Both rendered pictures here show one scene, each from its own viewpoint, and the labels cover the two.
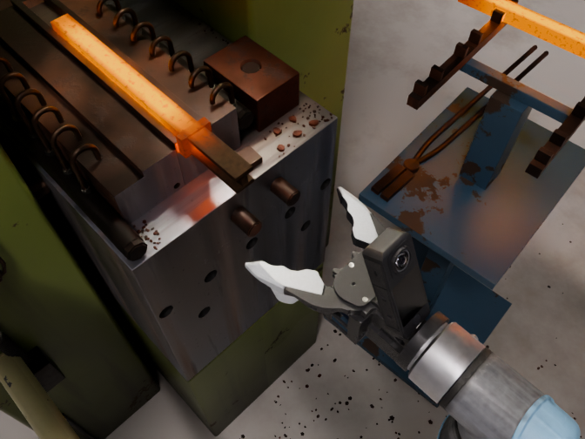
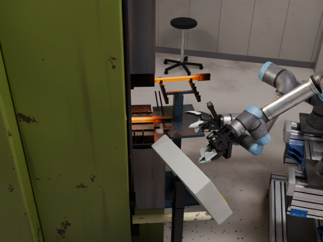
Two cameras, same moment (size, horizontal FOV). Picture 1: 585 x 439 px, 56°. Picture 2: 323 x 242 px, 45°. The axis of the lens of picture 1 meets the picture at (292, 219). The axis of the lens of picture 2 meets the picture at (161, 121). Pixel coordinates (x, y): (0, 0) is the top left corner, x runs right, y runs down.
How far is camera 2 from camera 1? 1.78 m
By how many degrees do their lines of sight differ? 41
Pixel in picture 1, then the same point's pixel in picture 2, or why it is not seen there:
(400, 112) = not seen: hidden behind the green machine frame
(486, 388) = (234, 115)
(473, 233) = (190, 129)
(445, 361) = (227, 116)
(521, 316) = not seen: hidden behind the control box
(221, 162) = (166, 117)
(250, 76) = (143, 109)
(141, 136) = (144, 125)
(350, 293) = (207, 118)
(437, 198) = (176, 128)
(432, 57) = not seen: hidden behind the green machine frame
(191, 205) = (159, 136)
